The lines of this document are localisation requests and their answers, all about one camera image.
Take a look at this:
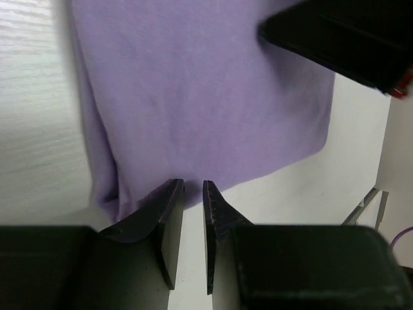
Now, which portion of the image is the purple t shirt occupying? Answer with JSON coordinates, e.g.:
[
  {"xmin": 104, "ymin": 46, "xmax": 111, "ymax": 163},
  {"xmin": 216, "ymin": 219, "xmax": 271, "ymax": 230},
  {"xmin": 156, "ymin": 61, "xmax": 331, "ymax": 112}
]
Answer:
[{"xmin": 69, "ymin": 1, "xmax": 335, "ymax": 222}]

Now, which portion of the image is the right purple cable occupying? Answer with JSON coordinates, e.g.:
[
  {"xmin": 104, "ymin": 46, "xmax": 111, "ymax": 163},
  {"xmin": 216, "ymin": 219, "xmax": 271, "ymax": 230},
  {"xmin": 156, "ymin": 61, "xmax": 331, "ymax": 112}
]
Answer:
[{"xmin": 388, "ymin": 226, "xmax": 413, "ymax": 251}]

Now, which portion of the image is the red t shirt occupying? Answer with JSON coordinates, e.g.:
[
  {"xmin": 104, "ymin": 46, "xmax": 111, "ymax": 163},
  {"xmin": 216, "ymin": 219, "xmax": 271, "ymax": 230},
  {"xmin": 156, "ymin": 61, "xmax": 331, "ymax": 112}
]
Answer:
[{"xmin": 390, "ymin": 65, "xmax": 412, "ymax": 99}]

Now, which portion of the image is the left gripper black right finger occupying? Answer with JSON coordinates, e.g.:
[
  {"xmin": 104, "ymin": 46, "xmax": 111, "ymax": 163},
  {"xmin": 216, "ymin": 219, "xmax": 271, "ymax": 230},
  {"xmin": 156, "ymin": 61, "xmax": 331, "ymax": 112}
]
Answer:
[{"xmin": 203, "ymin": 181, "xmax": 412, "ymax": 309}]

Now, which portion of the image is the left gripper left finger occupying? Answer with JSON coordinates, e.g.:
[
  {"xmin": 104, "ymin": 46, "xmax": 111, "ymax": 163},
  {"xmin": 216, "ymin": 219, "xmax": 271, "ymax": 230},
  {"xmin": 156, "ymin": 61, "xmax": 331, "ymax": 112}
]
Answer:
[{"xmin": 1, "ymin": 179, "xmax": 184, "ymax": 309}]

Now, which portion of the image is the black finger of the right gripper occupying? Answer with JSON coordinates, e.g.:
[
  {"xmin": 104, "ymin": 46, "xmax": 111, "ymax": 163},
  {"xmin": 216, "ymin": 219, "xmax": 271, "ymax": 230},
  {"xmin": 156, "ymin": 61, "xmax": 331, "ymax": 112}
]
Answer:
[{"xmin": 258, "ymin": 0, "xmax": 412, "ymax": 95}]

